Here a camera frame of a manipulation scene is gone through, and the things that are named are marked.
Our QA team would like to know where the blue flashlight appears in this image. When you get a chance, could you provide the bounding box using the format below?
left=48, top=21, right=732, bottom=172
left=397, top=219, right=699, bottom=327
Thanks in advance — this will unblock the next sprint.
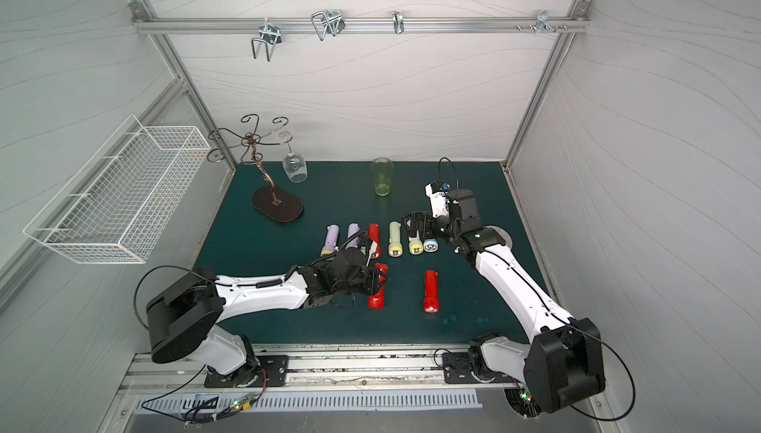
left=423, top=238, right=439, bottom=253

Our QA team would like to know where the red flashlight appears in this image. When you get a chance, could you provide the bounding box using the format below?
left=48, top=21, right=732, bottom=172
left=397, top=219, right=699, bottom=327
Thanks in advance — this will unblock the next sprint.
left=368, top=263, right=388, bottom=309
left=368, top=223, right=382, bottom=260
left=423, top=270, right=440, bottom=314

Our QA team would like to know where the purple flashlight row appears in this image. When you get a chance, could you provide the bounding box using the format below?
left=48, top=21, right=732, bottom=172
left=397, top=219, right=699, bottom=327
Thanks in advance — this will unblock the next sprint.
left=344, top=223, right=361, bottom=248
left=320, top=224, right=340, bottom=257

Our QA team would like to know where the pale green flashlight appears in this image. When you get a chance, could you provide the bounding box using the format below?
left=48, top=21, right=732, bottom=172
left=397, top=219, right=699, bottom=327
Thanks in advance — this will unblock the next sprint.
left=388, top=221, right=403, bottom=258
left=408, top=230, right=424, bottom=256

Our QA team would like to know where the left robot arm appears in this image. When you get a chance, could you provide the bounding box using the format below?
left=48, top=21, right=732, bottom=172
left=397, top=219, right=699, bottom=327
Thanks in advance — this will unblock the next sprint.
left=146, top=248, right=390, bottom=376

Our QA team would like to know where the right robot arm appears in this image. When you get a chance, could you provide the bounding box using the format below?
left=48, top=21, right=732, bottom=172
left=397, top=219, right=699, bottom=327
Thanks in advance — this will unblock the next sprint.
left=402, top=181, right=607, bottom=418

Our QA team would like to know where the pink striped bowl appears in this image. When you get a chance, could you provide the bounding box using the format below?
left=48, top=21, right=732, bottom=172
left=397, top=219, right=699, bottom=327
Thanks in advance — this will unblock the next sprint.
left=491, top=226, right=513, bottom=249

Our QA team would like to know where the green glass tumbler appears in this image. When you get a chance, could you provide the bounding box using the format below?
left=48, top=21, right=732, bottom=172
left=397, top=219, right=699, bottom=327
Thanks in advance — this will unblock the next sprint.
left=371, top=158, right=394, bottom=197

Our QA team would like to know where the metal wine glass rack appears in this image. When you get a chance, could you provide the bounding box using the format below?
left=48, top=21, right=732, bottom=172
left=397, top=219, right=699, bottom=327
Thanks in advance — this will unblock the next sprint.
left=206, top=113, right=304, bottom=224

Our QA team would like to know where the clear wine glass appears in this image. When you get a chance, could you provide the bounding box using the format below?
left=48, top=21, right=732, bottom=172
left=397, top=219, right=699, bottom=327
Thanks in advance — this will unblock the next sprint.
left=279, top=131, right=308, bottom=183

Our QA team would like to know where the white vent strip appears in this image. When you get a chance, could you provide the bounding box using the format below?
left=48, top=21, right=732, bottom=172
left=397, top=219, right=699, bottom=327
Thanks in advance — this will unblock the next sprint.
left=136, top=389, right=483, bottom=416

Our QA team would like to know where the small metal clip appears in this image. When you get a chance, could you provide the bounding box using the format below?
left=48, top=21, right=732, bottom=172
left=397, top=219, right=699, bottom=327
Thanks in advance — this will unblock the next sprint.
left=392, top=10, right=404, bottom=35

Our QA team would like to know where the metal clip right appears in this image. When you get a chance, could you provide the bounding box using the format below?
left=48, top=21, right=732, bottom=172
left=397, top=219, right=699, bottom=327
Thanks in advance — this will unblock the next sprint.
left=515, top=10, right=567, bottom=35

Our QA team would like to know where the metal hook clip centre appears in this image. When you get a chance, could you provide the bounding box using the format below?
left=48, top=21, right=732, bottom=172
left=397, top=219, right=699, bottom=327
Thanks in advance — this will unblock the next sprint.
left=310, top=10, right=346, bottom=41

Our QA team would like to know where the metal hook clip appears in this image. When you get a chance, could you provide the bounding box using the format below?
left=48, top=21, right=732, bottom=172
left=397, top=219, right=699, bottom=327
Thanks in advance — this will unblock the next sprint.
left=310, top=10, right=346, bottom=41
left=251, top=21, right=283, bottom=62

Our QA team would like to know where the metal hook clip left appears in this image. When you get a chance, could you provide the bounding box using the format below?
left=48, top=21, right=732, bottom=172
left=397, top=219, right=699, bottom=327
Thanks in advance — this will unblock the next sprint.
left=251, top=21, right=283, bottom=62

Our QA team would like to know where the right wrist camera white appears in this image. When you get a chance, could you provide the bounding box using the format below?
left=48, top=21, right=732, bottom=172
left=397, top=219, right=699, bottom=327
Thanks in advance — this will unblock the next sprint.
left=425, top=181, right=450, bottom=218

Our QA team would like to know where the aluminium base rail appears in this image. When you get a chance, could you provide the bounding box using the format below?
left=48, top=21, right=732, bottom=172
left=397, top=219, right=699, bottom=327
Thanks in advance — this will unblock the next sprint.
left=118, top=345, right=608, bottom=397

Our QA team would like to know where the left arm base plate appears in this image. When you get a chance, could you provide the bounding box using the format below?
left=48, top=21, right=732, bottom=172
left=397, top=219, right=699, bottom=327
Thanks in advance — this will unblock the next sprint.
left=204, top=355, right=289, bottom=389

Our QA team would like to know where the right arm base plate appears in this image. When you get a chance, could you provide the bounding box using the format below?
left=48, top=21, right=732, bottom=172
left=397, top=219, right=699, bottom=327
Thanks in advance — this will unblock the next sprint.
left=435, top=350, right=518, bottom=387

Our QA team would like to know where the aluminium top rail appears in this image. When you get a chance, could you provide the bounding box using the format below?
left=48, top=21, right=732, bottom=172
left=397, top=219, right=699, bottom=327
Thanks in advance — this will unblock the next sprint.
left=133, top=14, right=592, bottom=36

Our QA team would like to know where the white wire basket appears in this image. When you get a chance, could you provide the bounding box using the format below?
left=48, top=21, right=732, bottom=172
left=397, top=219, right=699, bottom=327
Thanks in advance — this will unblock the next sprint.
left=23, top=115, right=210, bottom=265

